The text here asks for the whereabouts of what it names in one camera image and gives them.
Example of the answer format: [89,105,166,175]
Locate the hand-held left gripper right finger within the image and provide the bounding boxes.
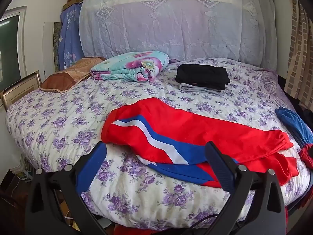
[205,141,288,235]

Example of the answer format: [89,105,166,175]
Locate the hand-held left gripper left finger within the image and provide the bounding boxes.
[24,141,108,235]

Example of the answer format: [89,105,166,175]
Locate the red pants with striped sides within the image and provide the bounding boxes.
[101,97,297,189]

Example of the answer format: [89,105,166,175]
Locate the folded grey pants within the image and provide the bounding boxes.
[178,83,224,95]

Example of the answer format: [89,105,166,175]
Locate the folded black pants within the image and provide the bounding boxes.
[175,64,231,90]

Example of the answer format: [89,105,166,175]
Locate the purple floral bedspread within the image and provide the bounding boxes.
[5,57,311,232]

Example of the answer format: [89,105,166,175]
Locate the blue garment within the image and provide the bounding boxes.
[274,107,313,147]

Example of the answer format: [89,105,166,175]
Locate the red cloth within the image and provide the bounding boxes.
[299,144,313,169]

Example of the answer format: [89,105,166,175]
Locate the brown pillow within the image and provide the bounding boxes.
[40,57,107,93]

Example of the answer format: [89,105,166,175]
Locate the folded floral quilt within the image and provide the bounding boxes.
[90,51,170,82]

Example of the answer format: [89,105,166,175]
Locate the blue patterned cloth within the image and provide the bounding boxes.
[58,3,85,70]

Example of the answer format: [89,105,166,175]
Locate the white framed painting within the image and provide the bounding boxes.
[43,22,63,75]

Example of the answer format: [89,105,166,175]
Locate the checked beige curtain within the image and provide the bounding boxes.
[285,0,313,106]

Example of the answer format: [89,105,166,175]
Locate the white framed window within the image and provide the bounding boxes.
[0,6,27,91]

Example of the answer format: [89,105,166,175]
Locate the gold picture frame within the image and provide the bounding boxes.
[0,70,42,110]

